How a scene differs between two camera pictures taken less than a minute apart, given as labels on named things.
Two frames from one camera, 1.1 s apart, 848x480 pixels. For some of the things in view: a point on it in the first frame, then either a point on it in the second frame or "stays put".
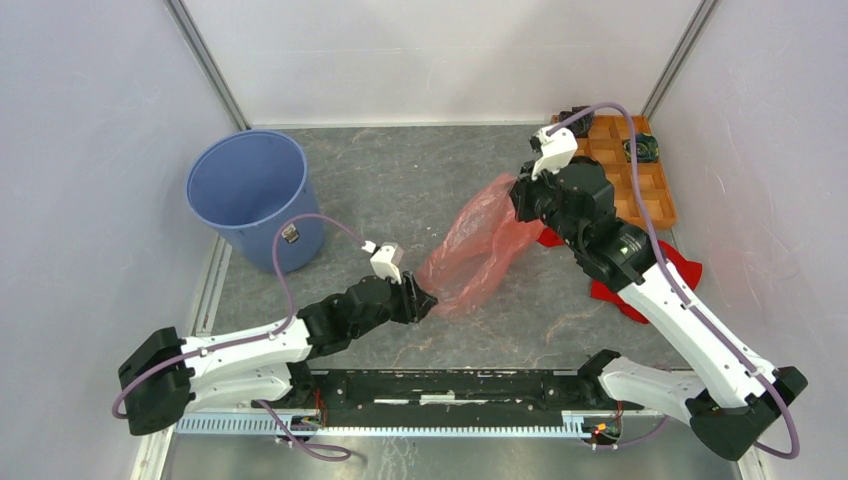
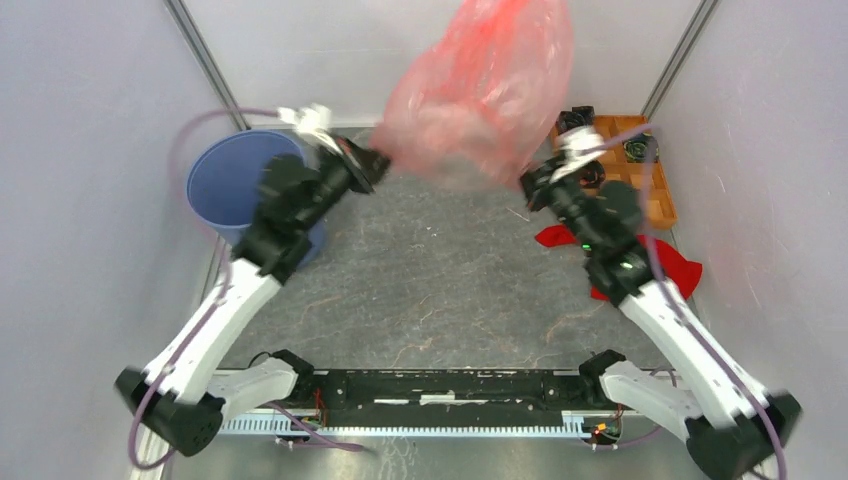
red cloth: [690, 270] stays put
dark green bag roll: [647, 148] stays put
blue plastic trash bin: [244, 183] stays put
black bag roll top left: [579, 127] stays put
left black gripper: [419, 302] -> [367, 165]
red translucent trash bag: [475, 245] -> [475, 107]
